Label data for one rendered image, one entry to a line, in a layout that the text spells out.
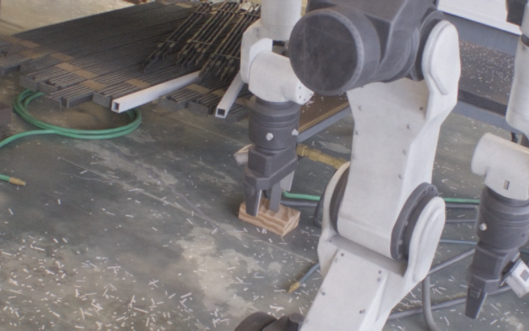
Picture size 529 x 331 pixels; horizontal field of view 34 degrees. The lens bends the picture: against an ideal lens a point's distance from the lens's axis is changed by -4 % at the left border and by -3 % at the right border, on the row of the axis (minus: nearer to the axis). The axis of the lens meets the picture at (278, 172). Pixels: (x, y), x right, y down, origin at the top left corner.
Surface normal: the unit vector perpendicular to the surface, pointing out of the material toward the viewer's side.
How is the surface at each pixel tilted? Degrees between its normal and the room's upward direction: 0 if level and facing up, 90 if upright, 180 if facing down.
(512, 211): 55
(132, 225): 0
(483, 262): 101
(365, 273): 60
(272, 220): 90
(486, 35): 90
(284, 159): 90
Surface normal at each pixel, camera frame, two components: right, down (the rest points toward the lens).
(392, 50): 0.81, 0.36
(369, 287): -0.39, -0.24
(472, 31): -0.46, 0.29
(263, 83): -0.58, 0.42
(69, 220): 0.17, -0.90
